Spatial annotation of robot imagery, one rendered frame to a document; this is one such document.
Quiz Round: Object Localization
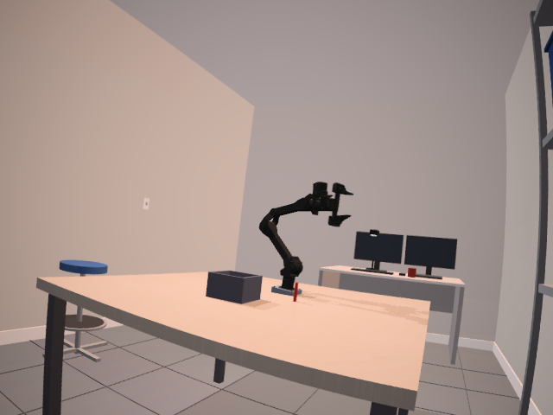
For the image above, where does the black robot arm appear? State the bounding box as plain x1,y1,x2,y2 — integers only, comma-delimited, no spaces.
259,182,333,291

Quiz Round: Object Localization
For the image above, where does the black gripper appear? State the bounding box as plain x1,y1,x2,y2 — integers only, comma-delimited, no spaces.
321,182,354,227

